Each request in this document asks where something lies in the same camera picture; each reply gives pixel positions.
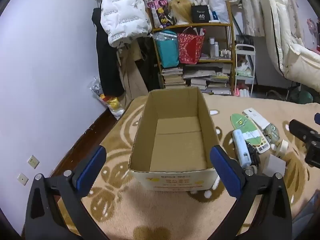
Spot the right stack of books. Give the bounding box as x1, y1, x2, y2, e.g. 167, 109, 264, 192
182, 63, 233, 95

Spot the black paper bag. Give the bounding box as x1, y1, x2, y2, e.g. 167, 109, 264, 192
191, 5, 210, 23

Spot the left stack of books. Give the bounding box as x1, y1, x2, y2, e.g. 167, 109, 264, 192
161, 67, 185, 88

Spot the stack of books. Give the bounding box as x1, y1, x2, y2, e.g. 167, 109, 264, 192
161, 67, 185, 88
182, 63, 233, 95

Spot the cardboard box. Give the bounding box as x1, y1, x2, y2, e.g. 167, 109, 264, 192
129, 87, 219, 191

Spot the flat white rectangular device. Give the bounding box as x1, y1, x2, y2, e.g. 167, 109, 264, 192
243, 108, 270, 130

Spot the yellow wooden shelf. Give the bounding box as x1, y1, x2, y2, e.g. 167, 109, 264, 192
151, 1, 235, 95

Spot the wall socket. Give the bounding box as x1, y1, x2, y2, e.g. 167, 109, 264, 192
17, 173, 29, 186
27, 155, 40, 169

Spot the black hanging coat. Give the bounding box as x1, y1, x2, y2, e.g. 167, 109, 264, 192
92, 8, 125, 97

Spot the red gift bag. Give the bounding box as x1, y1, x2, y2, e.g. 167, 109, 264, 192
177, 27, 206, 64

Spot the teal cartoon earbud case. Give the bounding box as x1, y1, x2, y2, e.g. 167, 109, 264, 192
263, 123, 280, 145

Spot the beige patterned rug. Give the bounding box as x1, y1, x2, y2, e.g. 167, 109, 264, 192
82, 95, 319, 239

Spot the cream small box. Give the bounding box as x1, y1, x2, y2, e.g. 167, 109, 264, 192
271, 140, 289, 159

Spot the beige trench coat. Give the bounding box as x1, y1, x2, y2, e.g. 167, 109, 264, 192
117, 40, 148, 108

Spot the white metal cart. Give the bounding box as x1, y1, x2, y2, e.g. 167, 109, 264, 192
233, 44, 256, 98

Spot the teal bag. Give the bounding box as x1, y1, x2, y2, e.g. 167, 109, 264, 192
153, 30, 179, 68

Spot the white square box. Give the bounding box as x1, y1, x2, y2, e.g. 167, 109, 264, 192
262, 154, 286, 177

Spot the black keys bunch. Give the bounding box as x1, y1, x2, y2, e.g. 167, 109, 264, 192
246, 142, 260, 168

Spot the plastic bag with toys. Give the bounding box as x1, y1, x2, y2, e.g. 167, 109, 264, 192
89, 77, 124, 120

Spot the blonde wig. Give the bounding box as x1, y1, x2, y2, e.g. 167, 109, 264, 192
169, 0, 194, 25

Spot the lower wall socket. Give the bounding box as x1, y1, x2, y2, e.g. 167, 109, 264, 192
17, 173, 29, 186

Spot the white flashlight with strap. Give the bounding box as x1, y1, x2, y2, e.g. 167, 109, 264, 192
232, 129, 252, 168

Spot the upper wall socket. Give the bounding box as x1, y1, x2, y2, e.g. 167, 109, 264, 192
27, 155, 40, 169

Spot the white puffer jacket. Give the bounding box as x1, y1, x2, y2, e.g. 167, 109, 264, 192
100, 0, 151, 48

